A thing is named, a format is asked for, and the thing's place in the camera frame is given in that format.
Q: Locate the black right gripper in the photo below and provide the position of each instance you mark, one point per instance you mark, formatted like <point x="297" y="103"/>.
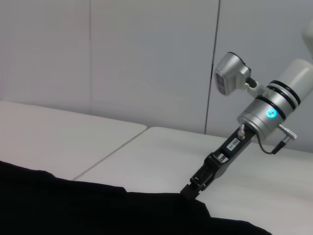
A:
<point x="234" y="144"/>

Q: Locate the black t-shirt with white print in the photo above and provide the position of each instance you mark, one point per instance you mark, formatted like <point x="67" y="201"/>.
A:
<point x="97" y="210"/>

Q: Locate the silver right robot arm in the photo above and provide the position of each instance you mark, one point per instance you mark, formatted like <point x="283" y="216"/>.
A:
<point x="269" y="115"/>

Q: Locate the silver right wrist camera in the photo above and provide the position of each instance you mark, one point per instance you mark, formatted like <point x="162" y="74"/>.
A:
<point x="230" y="73"/>

